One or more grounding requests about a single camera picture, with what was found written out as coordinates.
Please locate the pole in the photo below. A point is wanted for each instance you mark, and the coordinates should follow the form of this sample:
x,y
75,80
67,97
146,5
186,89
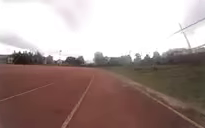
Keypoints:
x,y
185,37

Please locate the grass field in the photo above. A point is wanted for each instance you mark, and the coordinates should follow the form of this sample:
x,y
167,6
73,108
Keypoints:
x,y
176,81

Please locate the row of trees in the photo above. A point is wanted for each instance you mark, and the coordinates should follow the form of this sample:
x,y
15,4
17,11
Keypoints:
x,y
103,59

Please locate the red running track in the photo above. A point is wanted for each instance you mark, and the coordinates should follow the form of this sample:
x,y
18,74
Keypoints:
x,y
40,103

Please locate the pale kerb strip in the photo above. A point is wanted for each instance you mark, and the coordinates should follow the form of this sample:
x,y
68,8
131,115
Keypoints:
x,y
163,97

